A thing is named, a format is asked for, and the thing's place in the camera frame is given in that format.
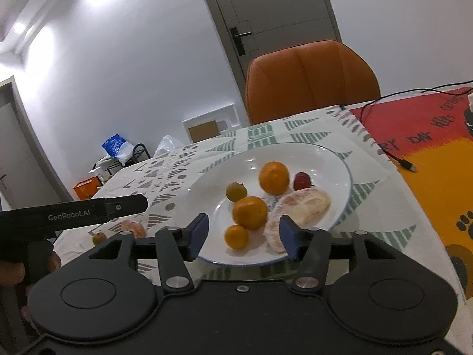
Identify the small orange mandarin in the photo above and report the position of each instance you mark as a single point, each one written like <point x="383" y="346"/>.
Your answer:
<point x="237" y="236"/>

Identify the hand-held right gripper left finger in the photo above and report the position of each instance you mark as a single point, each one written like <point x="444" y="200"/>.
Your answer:
<point x="197" y="235"/>

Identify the orange paper bag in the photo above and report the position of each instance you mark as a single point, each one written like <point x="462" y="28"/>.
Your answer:
<point x="87" y="189"/>

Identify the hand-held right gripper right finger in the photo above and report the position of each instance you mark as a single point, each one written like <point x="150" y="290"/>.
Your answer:
<point x="292" y="235"/>

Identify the small red fruit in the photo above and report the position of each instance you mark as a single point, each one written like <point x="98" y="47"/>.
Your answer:
<point x="302" y="180"/>

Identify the clear plastic bag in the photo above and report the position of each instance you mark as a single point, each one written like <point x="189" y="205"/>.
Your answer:
<point x="166" y="147"/>

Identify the white plate with blue rim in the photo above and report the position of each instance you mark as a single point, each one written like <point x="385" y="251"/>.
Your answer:
<point x="317" y="162"/>

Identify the peeled mandarin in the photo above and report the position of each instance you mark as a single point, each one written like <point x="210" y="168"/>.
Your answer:
<point x="131" y="228"/>

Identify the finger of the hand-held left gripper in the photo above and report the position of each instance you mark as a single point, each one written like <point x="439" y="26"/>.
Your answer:
<point x="129" y="204"/>

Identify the brown cardboard piece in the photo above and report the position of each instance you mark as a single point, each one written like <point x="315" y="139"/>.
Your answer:
<point x="202" y="131"/>

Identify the red and orange printed mat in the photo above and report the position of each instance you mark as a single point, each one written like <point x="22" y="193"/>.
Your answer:
<point x="425" y="148"/>

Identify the small green round fruit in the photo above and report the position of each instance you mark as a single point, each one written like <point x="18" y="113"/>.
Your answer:
<point x="99" y="238"/>
<point x="235" y="191"/>

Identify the person's left hand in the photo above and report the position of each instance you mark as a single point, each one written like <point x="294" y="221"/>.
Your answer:
<point x="11" y="273"/>

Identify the peeled pomelo piece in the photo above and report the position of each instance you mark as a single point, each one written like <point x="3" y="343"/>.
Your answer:
<point x="303" y="207"/>

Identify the orange leather chair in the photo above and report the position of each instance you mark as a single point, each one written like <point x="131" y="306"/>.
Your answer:
<point x="310" y="77"/>

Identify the white framed wall panel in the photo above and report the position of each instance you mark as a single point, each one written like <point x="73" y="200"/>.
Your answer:
<point x="227" y="114"/>

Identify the grey side door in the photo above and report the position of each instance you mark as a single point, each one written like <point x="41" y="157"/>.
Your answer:
<point x="14" y="140"/>

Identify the blue plastic bag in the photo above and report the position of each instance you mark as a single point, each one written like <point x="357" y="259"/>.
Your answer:
<point x="116" y="146"/>

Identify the large orange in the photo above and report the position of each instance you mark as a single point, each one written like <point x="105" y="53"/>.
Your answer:
<point x="274" y="177"/>
<point x="249" y="212"/>

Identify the black metal rack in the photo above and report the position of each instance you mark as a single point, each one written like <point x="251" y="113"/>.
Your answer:
<point x="142" y="151"/>

